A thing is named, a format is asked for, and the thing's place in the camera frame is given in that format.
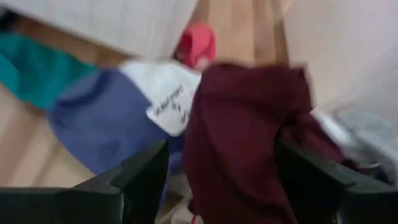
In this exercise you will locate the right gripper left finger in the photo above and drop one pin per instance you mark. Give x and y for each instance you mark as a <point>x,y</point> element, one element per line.
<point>62,207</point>

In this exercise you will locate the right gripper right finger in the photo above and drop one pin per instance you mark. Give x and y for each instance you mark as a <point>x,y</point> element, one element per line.
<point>342,202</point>

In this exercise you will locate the light grey garment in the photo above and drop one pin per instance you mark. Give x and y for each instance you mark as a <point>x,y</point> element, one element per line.
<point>367,137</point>

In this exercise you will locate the blue sock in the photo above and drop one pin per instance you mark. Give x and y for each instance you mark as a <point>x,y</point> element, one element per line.
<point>105,124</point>

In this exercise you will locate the small maroon garment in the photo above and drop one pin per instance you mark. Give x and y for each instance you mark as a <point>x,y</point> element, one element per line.
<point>242,130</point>

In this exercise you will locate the teal sock with white tag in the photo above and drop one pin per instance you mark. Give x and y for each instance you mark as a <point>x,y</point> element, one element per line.
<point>34,71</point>

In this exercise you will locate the crumpled white garment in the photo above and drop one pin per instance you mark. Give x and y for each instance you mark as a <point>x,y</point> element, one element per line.
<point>164,90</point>

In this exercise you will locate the coral pink sock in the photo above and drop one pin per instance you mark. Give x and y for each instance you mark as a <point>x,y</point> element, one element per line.
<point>197,43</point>

